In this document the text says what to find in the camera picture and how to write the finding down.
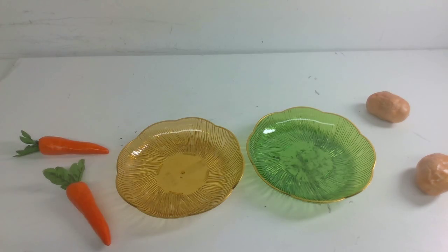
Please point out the green ribbed plastic plate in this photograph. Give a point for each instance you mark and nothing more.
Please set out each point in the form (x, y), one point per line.
(311, 155)

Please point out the orange toy carrot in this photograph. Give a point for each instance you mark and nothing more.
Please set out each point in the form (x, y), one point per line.
(53, 146)
(79, 194)

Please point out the brown toy potato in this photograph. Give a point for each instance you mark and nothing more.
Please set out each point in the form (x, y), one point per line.
(432, 174)
(388, 107)

